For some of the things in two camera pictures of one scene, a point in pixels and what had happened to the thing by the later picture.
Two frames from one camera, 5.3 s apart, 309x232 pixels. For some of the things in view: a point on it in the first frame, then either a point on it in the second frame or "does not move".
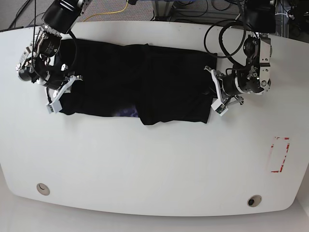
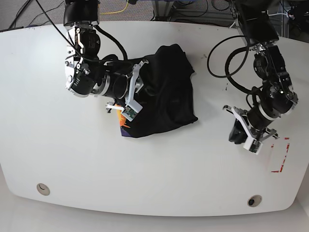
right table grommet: (254, 200) does not move
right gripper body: (230, 85) → (259, 118)
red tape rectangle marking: (277, 137) does not move
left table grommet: (43, 189) does not move
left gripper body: (55, 79) → (118, 86)
